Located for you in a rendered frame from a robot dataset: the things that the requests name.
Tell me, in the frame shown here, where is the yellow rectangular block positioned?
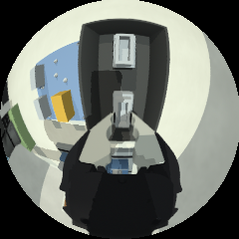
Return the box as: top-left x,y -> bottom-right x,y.
51,90 -> 75,122

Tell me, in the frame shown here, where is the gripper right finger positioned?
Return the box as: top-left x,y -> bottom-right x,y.
129,113 -> 182,193

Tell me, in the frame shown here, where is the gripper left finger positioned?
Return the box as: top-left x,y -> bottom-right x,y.
59,112 -> 116,192

